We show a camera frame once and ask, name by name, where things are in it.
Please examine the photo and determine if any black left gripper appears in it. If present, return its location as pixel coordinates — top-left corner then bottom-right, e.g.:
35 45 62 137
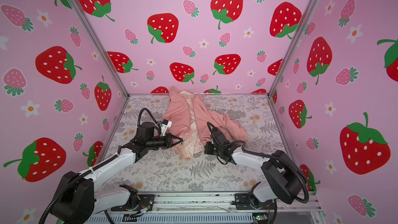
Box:
147 134 182 150

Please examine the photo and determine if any pink Snoopy hooded jacket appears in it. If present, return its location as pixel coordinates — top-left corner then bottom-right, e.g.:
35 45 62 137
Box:
163 87 248 158

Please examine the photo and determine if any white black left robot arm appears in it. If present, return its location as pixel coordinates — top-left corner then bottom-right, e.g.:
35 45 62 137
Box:
39 120 183 224

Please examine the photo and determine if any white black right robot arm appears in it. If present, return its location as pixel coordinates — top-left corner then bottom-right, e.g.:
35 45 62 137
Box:
205 138 309 208

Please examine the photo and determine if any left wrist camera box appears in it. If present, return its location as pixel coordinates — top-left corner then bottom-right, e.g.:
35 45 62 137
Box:
160 119 172 136

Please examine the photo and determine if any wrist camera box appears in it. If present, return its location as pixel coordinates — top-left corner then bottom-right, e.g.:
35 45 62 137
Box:
160 119 172 136
211 128 228 145

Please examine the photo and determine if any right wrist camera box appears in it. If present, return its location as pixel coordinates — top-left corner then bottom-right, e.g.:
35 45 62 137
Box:
211 128 228 145

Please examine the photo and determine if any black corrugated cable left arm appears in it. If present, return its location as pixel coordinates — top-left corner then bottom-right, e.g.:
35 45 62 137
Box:
38 108 162 224

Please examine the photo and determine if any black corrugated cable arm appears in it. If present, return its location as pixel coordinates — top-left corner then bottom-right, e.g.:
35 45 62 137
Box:
38 108 162 224
206 122 310 204

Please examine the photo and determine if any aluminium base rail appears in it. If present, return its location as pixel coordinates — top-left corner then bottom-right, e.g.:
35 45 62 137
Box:
62 191 327 224

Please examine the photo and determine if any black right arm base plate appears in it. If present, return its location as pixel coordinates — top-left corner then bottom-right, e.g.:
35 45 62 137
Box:
231 193 275 210

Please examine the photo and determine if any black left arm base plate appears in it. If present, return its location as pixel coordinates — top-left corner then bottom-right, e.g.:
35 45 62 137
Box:
112 194 155 212

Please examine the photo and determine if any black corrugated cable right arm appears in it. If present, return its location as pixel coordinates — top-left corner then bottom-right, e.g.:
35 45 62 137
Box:
206 122 310 204

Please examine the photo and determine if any aluminium frame corner post left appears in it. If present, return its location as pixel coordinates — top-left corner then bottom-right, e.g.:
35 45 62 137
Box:
68 0 129 99

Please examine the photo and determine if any aluminium frame corner post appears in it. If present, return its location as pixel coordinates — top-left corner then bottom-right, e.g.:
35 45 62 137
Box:
68 0 129 99
268 0 320 99

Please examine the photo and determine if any aluminium frame corner post right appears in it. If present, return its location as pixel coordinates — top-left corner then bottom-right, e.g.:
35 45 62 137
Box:
268 0 320 99

